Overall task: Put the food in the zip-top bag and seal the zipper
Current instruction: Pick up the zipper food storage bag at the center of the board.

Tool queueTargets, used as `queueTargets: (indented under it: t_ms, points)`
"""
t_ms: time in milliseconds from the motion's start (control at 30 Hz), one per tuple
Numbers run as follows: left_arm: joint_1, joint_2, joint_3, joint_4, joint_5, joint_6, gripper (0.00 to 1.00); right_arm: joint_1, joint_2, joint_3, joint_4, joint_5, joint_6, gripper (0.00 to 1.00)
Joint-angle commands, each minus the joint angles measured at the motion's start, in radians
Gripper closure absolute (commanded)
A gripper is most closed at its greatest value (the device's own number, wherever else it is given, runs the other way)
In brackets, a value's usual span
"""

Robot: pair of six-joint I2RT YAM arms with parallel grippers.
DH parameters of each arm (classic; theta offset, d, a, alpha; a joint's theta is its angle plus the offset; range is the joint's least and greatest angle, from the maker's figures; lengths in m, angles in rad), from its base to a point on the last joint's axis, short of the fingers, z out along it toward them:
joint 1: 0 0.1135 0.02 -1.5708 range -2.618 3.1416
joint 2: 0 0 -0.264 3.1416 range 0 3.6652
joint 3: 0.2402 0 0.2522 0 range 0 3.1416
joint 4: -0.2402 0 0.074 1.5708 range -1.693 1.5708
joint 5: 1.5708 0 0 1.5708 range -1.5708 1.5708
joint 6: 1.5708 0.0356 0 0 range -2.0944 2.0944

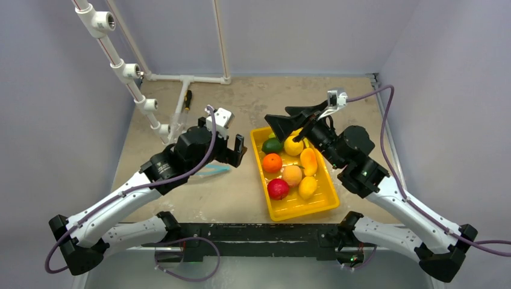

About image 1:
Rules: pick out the yellow peach with leaf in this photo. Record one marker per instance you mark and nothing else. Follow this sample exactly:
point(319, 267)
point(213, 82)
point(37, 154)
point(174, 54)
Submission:
point(292, 175)

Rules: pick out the green avocado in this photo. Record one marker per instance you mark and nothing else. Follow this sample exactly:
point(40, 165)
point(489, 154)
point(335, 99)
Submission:
point(272, 146)

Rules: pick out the yellow plastic tray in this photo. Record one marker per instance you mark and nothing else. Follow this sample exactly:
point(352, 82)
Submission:
point(292, 206)

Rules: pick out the yellow lemon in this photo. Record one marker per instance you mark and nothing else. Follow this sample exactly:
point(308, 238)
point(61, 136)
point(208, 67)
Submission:
point(293, 148)

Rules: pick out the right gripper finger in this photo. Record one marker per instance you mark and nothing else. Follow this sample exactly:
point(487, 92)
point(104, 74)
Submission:
point(283, 126)
point(292, 111)

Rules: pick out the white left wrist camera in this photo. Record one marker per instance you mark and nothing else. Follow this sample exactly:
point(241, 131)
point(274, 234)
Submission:
point(221, 119)

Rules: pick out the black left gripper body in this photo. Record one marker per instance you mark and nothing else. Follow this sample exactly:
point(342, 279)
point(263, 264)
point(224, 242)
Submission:
point(220, 150)

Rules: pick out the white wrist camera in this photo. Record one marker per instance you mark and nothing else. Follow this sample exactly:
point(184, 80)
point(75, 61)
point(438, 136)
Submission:
point(221, 119)
point(336, 100)

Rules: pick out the yellow banana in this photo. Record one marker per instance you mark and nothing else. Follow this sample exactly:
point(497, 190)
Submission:
point(294, 133)

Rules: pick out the black yellow screwdriver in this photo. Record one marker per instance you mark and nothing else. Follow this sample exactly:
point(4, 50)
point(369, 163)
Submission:
point(187, 101)

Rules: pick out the small yellow mango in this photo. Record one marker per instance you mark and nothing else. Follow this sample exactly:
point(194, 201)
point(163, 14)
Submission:
point(307, 187)

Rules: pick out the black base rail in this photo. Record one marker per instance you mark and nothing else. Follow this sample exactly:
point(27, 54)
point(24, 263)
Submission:
point(322, 241)

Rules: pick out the orange fruit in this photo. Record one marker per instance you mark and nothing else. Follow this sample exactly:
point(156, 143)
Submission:
point(272, 163)

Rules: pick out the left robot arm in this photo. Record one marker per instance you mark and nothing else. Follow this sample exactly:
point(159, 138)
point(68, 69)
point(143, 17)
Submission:
point(86, 238)

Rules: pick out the red apple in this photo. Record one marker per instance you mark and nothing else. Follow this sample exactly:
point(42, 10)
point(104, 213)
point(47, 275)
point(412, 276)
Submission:
point(277, 189)

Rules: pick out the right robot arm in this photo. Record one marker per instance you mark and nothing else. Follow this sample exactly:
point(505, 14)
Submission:
point(438, 245)

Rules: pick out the white pvc pipe frame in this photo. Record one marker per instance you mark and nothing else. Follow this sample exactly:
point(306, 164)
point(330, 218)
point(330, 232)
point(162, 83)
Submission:
point(100, 23)

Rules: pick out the clear zip top bag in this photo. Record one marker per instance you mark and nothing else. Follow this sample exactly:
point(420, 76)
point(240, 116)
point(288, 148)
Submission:
point(209, 170)

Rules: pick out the orange yellow mango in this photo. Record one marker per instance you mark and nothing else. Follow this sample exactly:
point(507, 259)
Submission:
point(308, 161)

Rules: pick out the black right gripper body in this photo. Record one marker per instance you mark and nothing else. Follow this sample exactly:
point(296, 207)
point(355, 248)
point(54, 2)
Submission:
point(305, 124)

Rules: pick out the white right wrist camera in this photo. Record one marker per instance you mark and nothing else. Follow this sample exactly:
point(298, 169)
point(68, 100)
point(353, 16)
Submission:
point(336, 100)

